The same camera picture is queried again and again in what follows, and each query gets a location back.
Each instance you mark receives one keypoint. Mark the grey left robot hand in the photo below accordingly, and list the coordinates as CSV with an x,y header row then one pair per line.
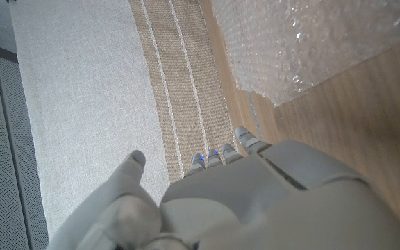
x,y
255,201

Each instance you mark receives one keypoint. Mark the clear bubble wrap sheet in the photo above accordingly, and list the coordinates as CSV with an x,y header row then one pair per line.
x,y
307,41

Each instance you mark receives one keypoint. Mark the beige striped curtain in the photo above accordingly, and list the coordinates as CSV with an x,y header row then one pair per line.
x,y
92,87

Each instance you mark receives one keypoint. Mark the perforated metal door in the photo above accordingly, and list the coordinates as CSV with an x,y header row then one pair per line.
x,y
2,156

